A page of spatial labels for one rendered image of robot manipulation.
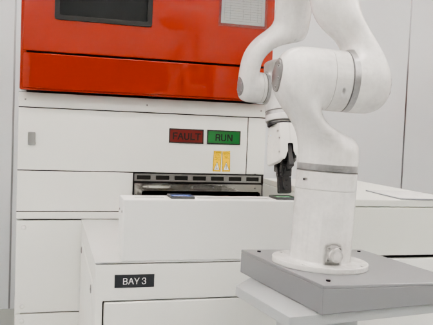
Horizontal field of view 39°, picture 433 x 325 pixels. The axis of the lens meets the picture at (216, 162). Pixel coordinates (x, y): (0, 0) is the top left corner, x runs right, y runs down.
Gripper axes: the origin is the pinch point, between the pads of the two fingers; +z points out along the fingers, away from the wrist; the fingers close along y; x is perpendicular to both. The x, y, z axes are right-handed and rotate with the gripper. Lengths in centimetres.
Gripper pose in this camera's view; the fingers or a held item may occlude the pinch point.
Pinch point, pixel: (284, 185)
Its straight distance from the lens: 151.4
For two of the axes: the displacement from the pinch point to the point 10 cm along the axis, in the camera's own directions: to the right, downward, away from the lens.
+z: 0.2, 9.9, -1.5
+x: 9.6, 0.2, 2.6
